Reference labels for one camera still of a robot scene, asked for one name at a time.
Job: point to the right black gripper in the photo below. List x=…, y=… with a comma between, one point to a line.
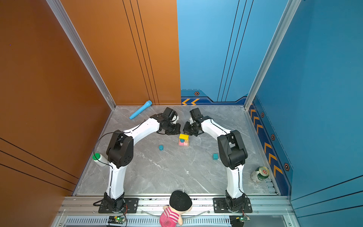
x=186, y=130

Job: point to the green cap white bottle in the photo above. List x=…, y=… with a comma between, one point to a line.
x=100, y=159

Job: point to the aluminium front rail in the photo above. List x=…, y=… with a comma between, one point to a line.
x=268, y=211

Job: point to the blue toy microphone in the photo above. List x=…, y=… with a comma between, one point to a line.
x=141, y=109

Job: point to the yellow wood block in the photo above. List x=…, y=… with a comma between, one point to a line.
x=184, y=137

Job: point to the right small circuit board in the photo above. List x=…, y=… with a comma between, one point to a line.
x=244, y=218

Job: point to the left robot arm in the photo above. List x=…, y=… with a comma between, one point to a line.
x=120, y=153

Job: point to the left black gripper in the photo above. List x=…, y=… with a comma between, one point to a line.
x=177, y=131

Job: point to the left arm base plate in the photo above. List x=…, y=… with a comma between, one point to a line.
x=130, y=205

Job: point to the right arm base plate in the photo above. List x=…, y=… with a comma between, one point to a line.
x=228, y=205

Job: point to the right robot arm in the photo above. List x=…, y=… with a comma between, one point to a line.
x=232, y=153

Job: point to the green circuit board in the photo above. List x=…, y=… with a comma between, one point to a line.
x=116, y=221

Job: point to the teal cube block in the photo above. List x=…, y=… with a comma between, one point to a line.
x=215, y=156

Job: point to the dark pink wood block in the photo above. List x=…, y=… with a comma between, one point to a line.
x=186, y=143

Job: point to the green beverage can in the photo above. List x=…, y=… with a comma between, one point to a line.
x=260, y=174

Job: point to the doll with black hat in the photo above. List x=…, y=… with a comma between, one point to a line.
x=179, y=203

